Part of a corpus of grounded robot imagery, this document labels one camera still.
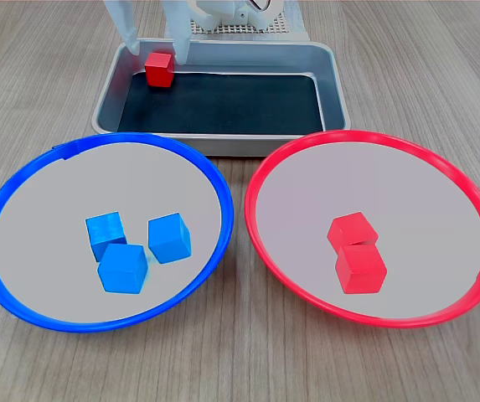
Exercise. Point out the black tray mat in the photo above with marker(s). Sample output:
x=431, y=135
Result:
x=231, y=104

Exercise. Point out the steel tray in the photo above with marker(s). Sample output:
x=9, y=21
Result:
x=332, y=84

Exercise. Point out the white plate with red rim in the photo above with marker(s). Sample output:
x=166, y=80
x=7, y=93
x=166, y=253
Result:
x=424, y=209

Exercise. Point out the pale perforated base plate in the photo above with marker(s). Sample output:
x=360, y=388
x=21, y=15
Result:
x=281, y=25

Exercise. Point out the white plate with blue rim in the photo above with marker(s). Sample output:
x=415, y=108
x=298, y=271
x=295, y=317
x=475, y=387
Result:
x=47, y=218

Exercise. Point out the small red cube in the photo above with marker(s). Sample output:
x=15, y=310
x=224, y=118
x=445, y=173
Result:
x=361, y=270
x=350, y=228
x=159, y=71

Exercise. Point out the small blue cube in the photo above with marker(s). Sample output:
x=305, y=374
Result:
x=122, y=270
x=105, y=231
x=168, y=238

